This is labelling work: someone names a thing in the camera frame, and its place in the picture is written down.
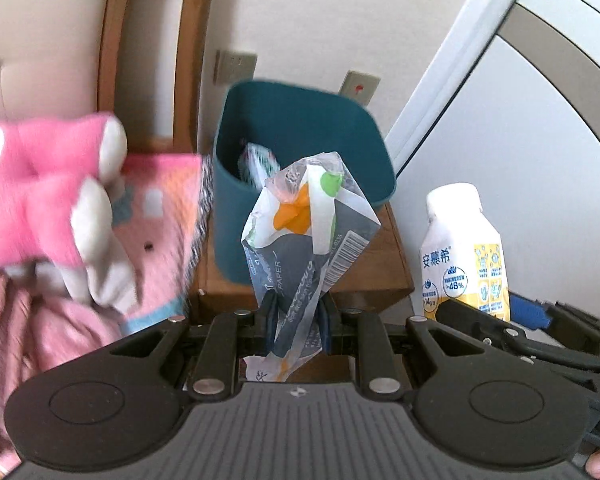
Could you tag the grey tissue packet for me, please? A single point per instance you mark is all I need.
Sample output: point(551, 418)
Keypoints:
point(300, 270)

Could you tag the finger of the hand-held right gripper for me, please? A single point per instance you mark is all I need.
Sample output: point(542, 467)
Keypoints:
point(480, 322)
point(530, 312)

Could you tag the white door frame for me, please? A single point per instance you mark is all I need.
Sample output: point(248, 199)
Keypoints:
point(460, 60)

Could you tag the grey wall socket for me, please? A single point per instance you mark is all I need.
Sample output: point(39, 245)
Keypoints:
point(235, 67)

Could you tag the pink patterned cloth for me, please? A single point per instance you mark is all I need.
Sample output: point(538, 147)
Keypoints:
point(160, 240)

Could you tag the pink and white plush toy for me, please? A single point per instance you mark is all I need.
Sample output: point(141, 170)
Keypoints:
point(40, 200)

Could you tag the wall switch with red dot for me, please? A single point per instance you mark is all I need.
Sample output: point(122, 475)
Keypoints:
point(361, 87)

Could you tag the pink blanket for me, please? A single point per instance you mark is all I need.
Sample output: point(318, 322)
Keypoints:
point(30, 360)

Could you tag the long white snack box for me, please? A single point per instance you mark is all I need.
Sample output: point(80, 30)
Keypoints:
point(257, 165)

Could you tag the wooden headboard frame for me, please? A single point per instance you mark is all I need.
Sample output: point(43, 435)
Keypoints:
point(190, 60)

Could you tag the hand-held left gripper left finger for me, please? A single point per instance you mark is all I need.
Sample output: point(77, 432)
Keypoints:
point(269, 320)

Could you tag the cream padded headboard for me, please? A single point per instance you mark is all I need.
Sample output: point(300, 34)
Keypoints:
point(40, 35)

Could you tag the teal waste bin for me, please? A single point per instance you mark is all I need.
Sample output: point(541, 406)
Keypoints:
point(300, 125)

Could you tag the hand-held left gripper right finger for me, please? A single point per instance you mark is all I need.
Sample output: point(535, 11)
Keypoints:
point(325, 322)

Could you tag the white and yellow bottle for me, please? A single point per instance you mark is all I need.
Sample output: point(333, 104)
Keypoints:
point(455, 240)

